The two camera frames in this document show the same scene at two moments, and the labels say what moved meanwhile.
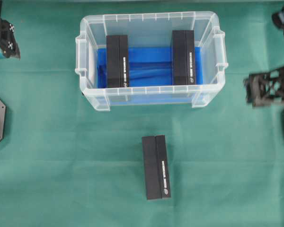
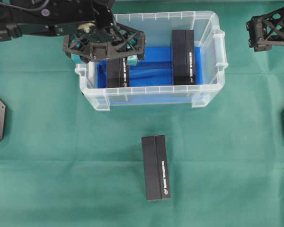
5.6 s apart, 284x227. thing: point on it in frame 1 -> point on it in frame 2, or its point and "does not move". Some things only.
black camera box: [117, 61] does not move
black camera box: [155, 166] does not move
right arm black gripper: [268, 88] -> [275, 29]
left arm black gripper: [2, 33] -> [94, 41]
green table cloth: [62, 163] does not move
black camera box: [183, 57] does not move
